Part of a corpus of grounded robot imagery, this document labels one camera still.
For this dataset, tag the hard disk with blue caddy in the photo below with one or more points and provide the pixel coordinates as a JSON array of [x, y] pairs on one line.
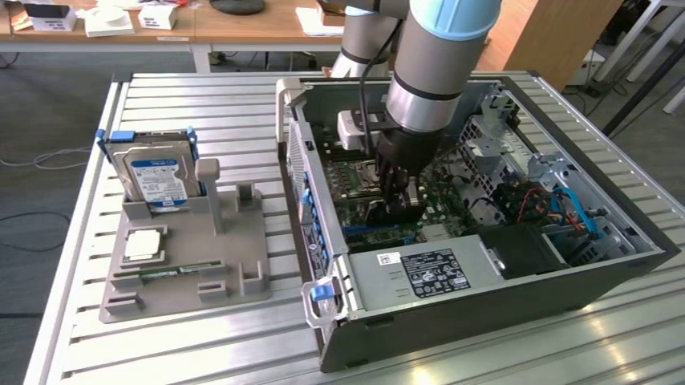
[[155, 176]]

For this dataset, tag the white printed box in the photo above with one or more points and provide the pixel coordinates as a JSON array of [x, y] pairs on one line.
[[157, 18]]

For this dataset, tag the white stacked box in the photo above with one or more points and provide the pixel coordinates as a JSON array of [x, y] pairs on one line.
[[109, 24]]

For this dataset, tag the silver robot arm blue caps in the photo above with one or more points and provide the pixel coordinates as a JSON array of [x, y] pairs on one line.
[[432, 60]]

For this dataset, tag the silver CPU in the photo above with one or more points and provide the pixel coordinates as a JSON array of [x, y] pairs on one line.
[[143, 244]]

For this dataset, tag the blue case latch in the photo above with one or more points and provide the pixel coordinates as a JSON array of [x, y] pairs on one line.
[[320, 292]]

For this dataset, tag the brown cardboard box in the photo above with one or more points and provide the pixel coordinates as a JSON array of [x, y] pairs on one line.
[[328, 8]]

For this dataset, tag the white paper box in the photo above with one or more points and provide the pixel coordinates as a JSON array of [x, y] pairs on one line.
[[318, 26]]

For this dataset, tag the perforated metal disk cage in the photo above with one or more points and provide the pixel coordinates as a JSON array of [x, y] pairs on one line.
[[491, 152]]

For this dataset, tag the silver chipset heat sink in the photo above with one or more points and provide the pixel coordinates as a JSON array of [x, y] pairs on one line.
[[438, 233]]

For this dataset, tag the blue card retention clip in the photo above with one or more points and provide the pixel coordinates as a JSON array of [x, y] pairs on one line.
[[320, 244], [307, 202]]

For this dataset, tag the black and silver PC case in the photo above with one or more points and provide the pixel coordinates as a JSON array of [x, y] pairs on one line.
[[481, 321]]

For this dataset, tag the black intrusion switch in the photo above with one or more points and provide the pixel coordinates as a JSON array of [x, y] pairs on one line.
[[308, 145]]

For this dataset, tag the grey power supply black label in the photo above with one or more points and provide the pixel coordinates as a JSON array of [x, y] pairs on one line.
[[374, 280]]

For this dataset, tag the white device red button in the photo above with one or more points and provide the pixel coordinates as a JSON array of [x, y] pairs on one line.
[[594, 68]]

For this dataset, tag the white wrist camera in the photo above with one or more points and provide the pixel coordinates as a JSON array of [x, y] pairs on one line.
[[350, 130]]

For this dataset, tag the dark round object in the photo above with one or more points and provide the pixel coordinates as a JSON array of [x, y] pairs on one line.
[[237, 6]]

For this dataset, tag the white box black top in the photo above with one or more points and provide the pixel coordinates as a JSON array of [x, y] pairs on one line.
[[51, 18]]

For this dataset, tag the wooden desk white frame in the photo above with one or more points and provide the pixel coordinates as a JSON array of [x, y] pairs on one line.
[[251, 28]]

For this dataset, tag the metal CPU socket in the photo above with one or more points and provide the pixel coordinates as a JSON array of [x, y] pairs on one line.
[[363, 178]]

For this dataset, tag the metal disk bay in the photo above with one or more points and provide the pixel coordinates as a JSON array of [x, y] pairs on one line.
[[589, 248]]

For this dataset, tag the grey printed parts rack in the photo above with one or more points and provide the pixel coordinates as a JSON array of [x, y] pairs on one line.
[[213, 260]]

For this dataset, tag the green motherboard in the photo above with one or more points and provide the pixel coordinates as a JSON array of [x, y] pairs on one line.
[[435, 188]]

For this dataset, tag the wooden cabinet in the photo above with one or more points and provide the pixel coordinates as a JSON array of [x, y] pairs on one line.
[[562, 40]]

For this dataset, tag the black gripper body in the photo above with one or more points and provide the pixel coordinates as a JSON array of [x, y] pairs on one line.
[[408, 150]]

